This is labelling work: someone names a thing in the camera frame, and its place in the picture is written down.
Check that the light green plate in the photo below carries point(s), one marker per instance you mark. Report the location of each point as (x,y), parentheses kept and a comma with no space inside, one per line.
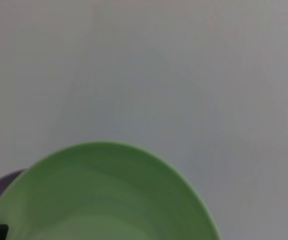
(103,195)

